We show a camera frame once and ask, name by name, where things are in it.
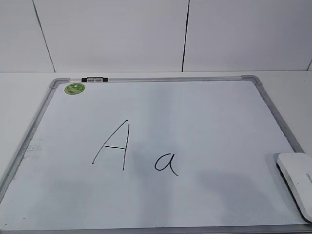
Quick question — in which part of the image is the white whiteboard eraser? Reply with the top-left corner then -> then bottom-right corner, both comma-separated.
276,153 -> 312,222

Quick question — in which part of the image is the white magnetic whiteboard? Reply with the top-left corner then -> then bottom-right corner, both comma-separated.
0,76 -> 312,234

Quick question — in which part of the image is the round green magnet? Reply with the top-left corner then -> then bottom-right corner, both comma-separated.
64,83 -> 85,95

